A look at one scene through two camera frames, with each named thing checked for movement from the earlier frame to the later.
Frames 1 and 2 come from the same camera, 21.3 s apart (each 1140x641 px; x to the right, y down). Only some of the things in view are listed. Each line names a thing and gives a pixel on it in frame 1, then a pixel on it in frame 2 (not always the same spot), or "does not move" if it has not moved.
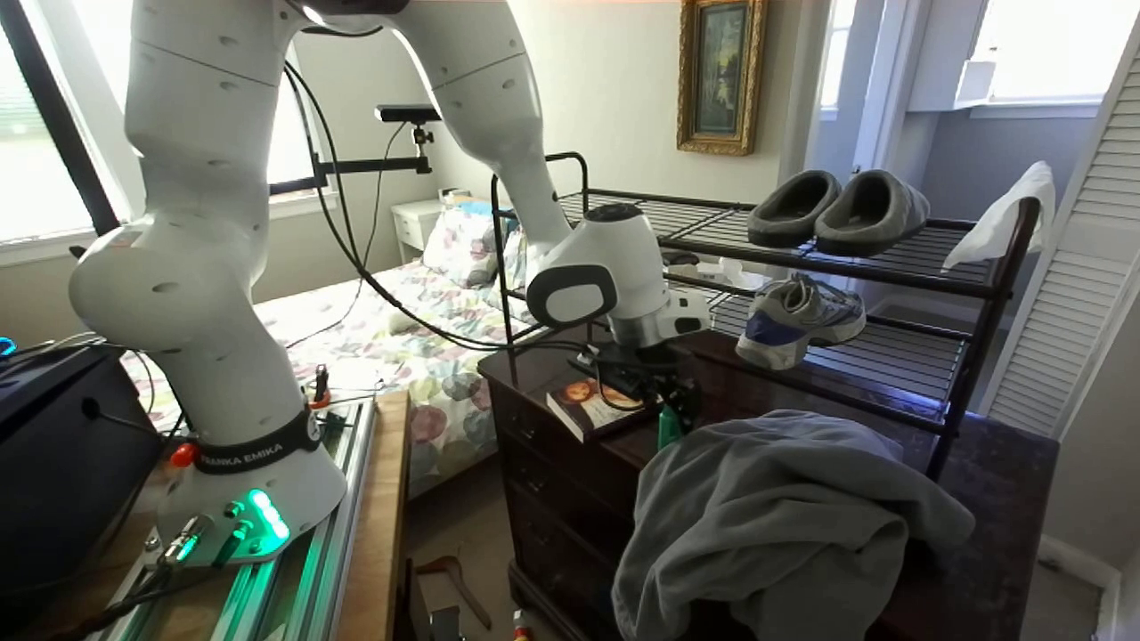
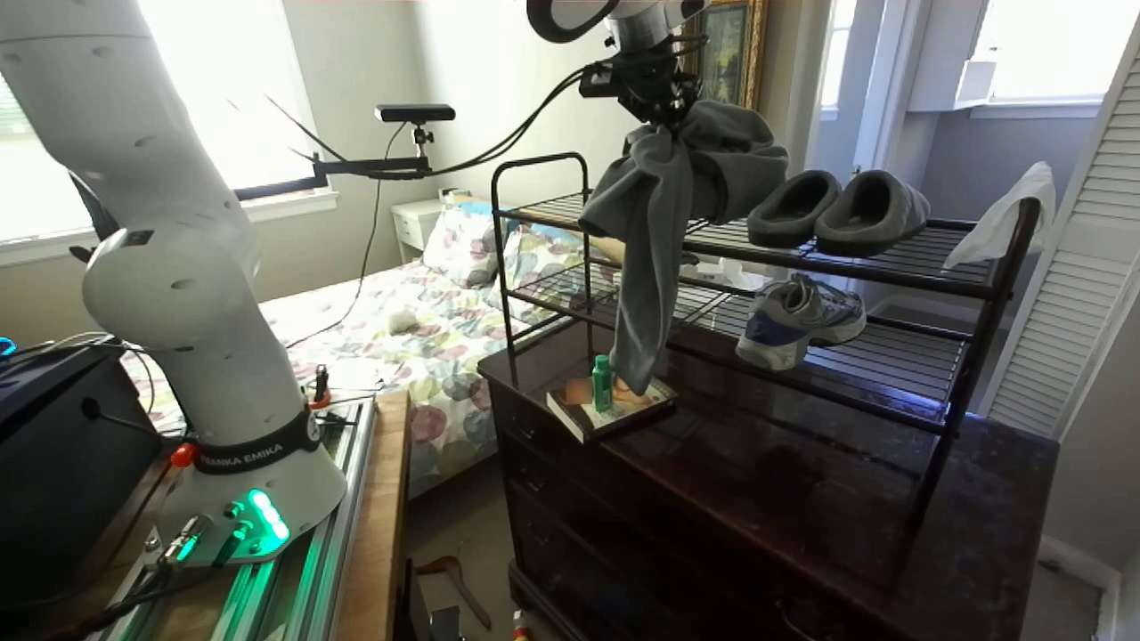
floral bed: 394,327 does not move
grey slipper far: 792,206 does not move
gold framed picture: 720,61 does not move
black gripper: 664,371 -> 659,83
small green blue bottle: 668,423 -> 604,383
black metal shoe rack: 882,306 does not move
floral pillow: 466,242 does not move
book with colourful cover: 585,402 does not move
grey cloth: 771,523 -> 664,180
